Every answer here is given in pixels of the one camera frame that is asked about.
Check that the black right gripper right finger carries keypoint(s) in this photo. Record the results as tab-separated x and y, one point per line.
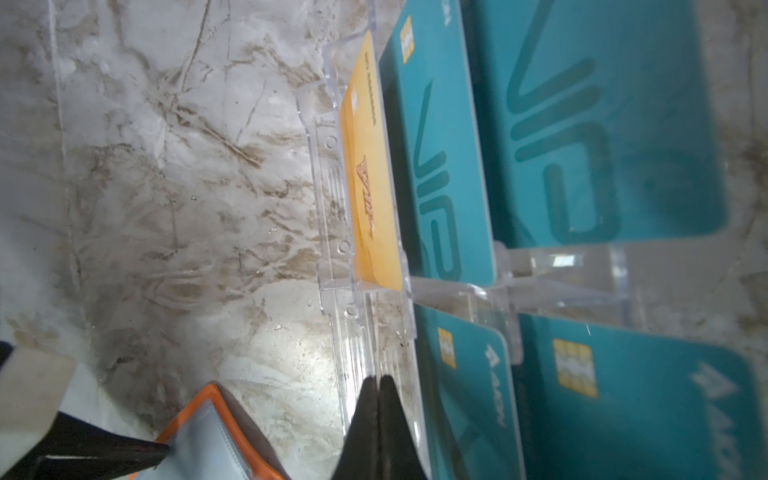
398	456

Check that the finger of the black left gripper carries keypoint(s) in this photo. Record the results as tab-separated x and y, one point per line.
75	449

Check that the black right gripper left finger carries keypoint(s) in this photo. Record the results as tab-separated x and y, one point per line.
359	459

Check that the orange card holder wallet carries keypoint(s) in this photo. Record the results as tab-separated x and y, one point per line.
213	437

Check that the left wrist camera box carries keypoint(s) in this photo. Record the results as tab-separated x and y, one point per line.
34	383

